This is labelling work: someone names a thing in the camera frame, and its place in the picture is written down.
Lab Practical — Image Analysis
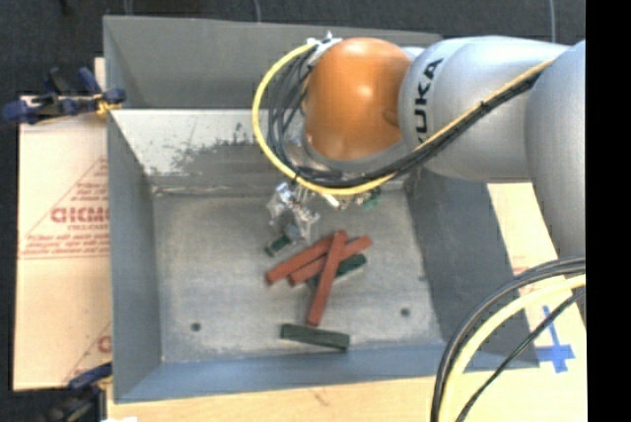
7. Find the red-brown flat block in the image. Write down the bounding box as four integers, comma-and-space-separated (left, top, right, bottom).
306, 229, 349, 327
287, 235, 373, 287
265, 236, 341, 285

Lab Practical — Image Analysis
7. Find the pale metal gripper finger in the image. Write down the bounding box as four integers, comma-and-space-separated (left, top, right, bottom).
267, 182, 294, 230
287, 204, 320, 245

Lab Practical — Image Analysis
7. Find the grey metal bin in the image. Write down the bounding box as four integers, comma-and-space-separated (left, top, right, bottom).
102, 14, 539, 404

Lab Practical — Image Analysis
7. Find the dark green block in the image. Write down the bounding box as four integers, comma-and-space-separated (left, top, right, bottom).
307, 253, 369, 289
279, 322, 352, 353
264, 234, 293, 258

